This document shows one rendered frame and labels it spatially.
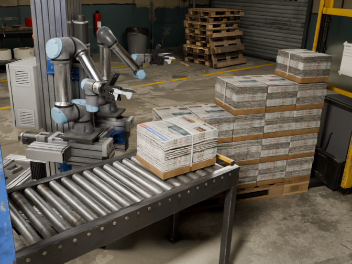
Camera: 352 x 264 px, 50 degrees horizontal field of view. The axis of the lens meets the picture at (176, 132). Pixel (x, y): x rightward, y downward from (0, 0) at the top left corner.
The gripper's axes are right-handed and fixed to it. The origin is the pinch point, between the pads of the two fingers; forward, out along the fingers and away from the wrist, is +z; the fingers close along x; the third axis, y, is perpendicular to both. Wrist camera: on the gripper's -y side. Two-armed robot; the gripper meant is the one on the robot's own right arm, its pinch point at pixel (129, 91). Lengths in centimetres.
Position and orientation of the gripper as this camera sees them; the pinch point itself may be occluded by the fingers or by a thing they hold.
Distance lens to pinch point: 206.8
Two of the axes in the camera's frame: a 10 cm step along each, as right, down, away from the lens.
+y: -1.2, 9.6, 2.5
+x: -5.9, 1.4, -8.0
